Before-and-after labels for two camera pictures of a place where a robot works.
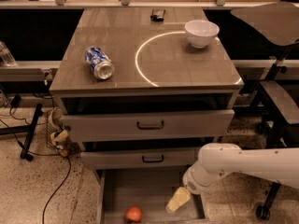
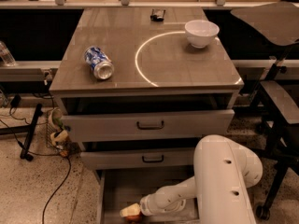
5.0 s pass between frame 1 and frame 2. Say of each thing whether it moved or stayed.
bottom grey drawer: stayed
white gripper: moved
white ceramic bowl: stayed
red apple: stayed
